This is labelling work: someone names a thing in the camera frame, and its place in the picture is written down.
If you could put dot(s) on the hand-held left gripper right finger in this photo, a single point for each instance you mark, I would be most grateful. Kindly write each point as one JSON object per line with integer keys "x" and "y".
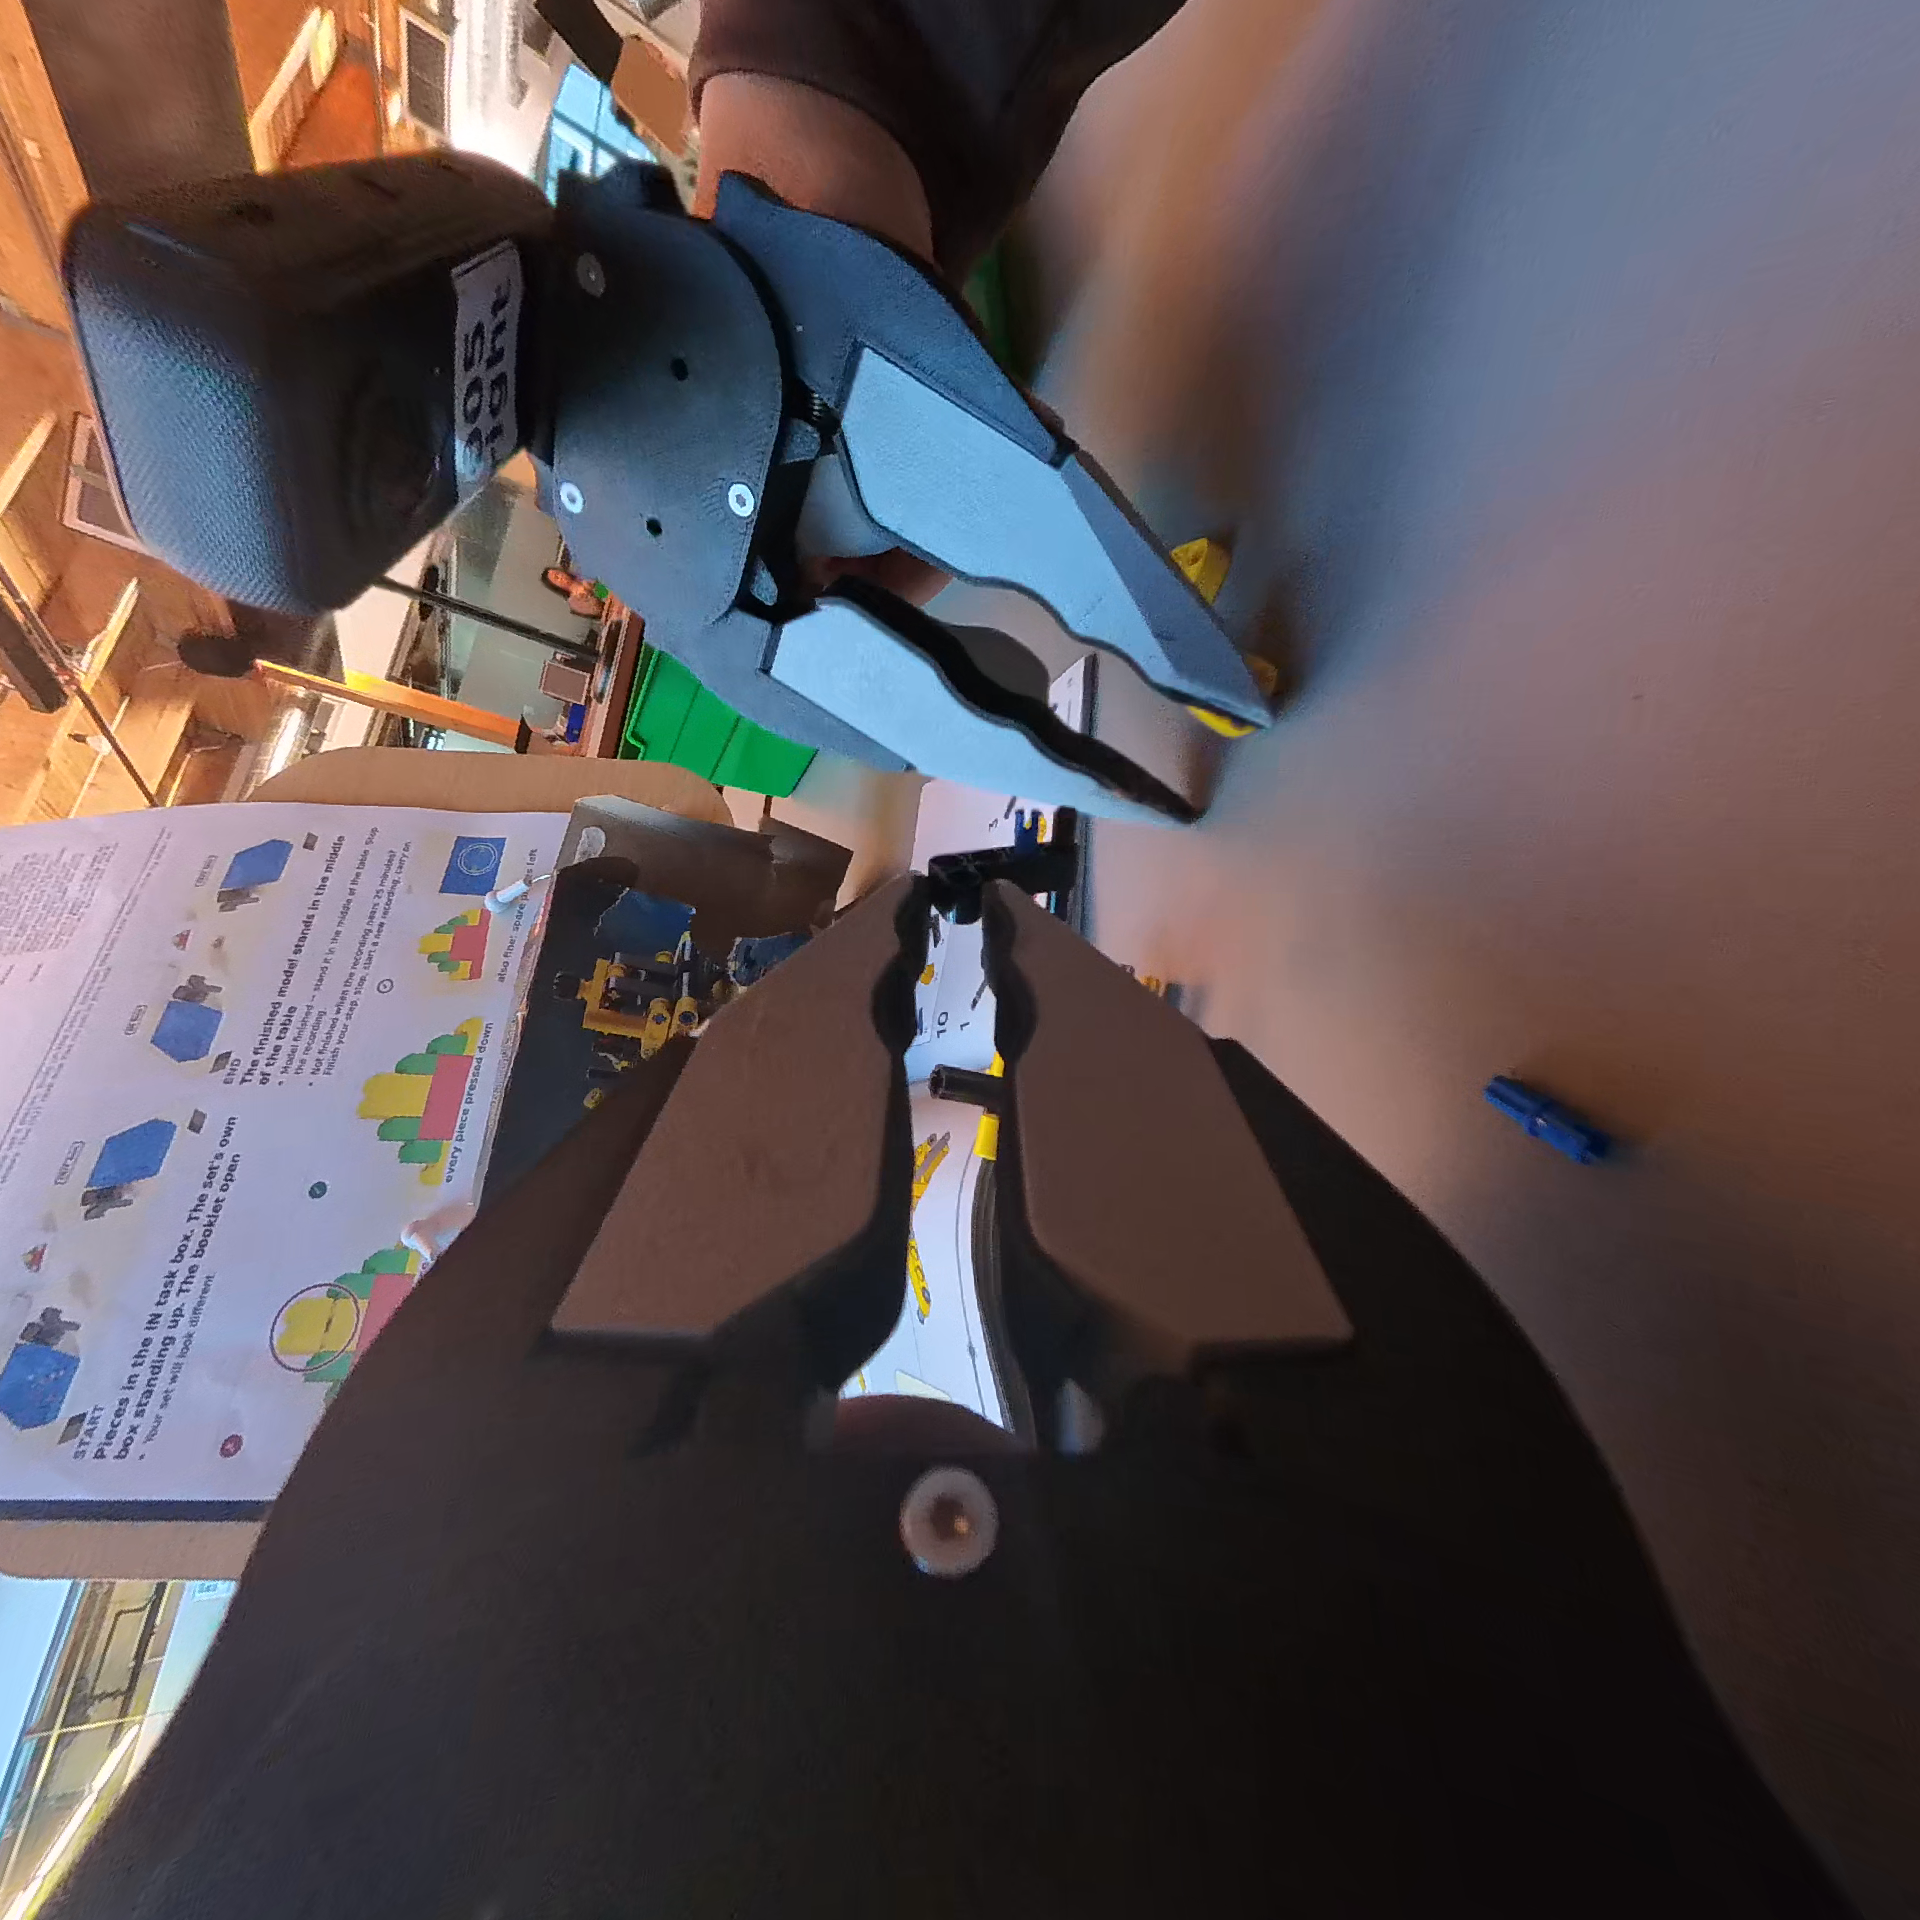
{"x": 1171, "y": 1186}

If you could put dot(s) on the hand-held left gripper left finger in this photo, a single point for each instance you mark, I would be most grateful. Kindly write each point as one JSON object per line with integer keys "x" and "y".
{"x": 721, "y": 1186}

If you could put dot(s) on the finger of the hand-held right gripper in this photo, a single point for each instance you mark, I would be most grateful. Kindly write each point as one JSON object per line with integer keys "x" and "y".
{"x": 960, "y": 443}
{"x": 900, "y": 691}

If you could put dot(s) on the black angled lego beam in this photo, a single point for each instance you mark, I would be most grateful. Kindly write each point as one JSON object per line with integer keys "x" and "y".
{"x": 996, "y": 868}

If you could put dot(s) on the yellow triangular lego piece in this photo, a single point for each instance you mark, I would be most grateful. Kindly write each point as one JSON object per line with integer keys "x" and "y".
{"x": 1231, "y": 722}
{"x": 1206, "y": 563}

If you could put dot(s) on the person's right forearm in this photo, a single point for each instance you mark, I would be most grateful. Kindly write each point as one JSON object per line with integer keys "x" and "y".
{"x": 990, "y": 90}

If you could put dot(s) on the dark lego box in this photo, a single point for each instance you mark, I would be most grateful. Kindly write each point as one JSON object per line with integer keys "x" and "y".
{"x": 644, "y": 974}

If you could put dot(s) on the blue lego pin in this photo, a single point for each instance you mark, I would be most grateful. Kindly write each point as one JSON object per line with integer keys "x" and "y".
{"x": 1546, "y": 1119}

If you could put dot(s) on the person's right hand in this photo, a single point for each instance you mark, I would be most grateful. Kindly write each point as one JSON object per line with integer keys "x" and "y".
{"x": 809, "y": 166}

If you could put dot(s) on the green plastic bin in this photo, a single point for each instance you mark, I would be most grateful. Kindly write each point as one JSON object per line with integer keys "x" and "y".
{"x": 721, "y": 734}

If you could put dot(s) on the white instruction booklet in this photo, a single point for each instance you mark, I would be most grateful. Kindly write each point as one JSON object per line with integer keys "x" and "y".
{"x": 960, "y": 1201}

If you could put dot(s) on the printed instruction sheet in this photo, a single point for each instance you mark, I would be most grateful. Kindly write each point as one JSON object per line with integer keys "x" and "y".
{"x": 225, "y": 1051}

